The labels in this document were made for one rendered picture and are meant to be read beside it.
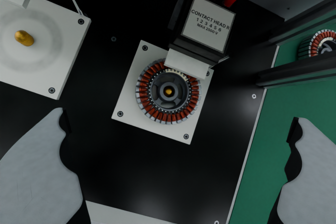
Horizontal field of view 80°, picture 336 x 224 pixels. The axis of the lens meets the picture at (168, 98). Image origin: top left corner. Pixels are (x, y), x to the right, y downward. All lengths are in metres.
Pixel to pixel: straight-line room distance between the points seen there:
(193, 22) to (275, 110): 0.32
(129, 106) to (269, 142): 0.31
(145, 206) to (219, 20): 0.33
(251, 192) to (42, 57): 0.48
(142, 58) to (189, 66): 0.12
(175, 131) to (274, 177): 0.26
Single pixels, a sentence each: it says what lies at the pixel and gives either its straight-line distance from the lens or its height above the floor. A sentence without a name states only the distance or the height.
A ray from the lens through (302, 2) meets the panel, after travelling 0.50.
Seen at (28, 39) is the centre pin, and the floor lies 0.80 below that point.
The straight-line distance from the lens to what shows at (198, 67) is 0.29.
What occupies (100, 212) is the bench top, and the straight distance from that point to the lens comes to 0.44.
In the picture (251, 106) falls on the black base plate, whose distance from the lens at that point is 0.45.
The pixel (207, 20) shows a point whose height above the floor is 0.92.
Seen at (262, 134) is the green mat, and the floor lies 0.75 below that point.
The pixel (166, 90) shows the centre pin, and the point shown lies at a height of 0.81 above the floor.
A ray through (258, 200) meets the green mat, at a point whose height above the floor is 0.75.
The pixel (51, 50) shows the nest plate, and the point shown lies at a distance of 0.39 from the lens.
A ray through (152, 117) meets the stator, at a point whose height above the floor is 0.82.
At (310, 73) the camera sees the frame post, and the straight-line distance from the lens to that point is 0.36.
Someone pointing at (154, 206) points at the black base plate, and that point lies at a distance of 0.42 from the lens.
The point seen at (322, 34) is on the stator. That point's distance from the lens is 0.57.
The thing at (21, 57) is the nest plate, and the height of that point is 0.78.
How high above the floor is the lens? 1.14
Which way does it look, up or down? 78 degrees down
